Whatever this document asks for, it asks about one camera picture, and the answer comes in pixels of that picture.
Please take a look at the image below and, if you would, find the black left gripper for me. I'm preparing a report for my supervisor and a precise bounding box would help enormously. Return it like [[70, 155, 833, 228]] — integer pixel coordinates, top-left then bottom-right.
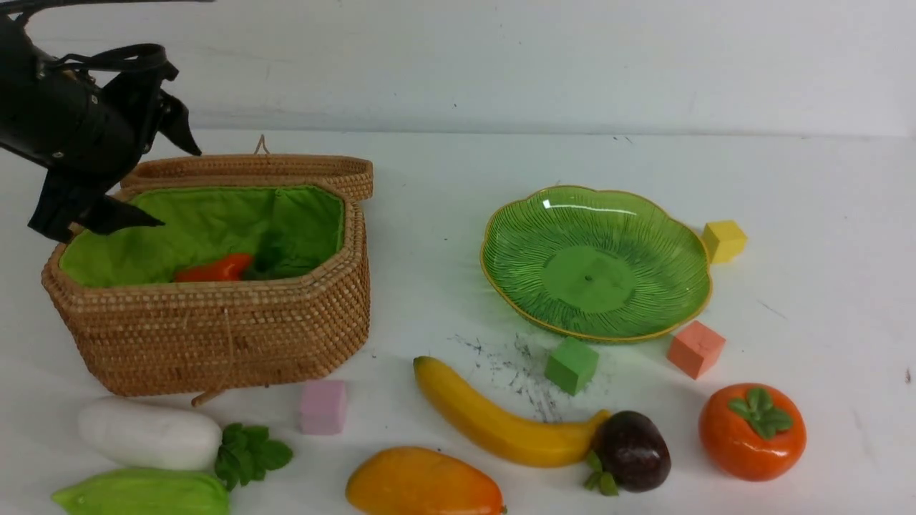
[[2, 16, 203, 244]]

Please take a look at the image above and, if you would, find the red toy carrot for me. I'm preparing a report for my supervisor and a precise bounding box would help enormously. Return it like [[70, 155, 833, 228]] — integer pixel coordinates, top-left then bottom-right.
[[172, 253, 254, 283]]

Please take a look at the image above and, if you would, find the white toy radish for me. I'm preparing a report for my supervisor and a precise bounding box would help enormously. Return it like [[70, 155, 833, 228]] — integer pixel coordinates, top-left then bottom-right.
[[77, 397, 293, 490]]

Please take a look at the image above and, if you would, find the green toy vegetable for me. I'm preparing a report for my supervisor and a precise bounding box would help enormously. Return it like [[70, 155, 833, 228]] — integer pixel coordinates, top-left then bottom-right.
[[50, 467, 231, 514]]

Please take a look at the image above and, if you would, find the orange yellow toy mango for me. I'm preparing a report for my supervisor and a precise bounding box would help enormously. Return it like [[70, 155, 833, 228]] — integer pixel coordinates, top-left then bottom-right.
[[346, 446, 507, 514]]

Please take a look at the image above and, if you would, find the yellow toy banana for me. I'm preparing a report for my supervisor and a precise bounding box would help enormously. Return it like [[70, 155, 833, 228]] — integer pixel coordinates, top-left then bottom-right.
[[413, 355, 611, 469]]

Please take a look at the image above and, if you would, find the dark purple toy mangosteen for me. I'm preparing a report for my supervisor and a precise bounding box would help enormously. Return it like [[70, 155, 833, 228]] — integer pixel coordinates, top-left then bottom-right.
[[583, 411, 673, 496]]

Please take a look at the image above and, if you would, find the orange toy persimmon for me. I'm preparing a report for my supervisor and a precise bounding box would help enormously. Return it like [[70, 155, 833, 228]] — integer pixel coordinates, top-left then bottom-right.
[[698, 383, 807, 482]]

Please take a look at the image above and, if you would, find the woven rattan basket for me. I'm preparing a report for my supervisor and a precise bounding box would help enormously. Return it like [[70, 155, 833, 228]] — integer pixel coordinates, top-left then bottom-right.
[[42, 177, 371, 397]]

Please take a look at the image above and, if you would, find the woven rattan basket lid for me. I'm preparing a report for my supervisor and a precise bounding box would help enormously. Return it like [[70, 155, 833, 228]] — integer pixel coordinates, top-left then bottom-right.
[[120, 137, 375, 201]]

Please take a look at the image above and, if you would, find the pink foam cube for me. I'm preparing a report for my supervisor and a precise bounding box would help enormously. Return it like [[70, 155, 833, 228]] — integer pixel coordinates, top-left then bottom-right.
[[300, 379, 347, 436]]

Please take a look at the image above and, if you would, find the green glass leaf plate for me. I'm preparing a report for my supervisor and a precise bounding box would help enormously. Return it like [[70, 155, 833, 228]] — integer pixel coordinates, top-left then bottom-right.
[[479, 185, 713, 343]]

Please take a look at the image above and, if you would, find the green foam cube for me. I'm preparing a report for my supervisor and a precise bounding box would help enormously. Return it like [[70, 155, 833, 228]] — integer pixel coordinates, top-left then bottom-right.
[[544, 337, 600, 396]]

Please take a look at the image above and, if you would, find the orange foam cube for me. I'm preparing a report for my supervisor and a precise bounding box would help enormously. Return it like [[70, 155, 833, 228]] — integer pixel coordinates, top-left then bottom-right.
[[667, 320, 726, 379]]

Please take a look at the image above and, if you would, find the yellow foam cube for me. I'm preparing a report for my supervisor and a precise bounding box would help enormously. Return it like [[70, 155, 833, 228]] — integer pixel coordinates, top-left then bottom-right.
[[701, 220, 747, 264]]

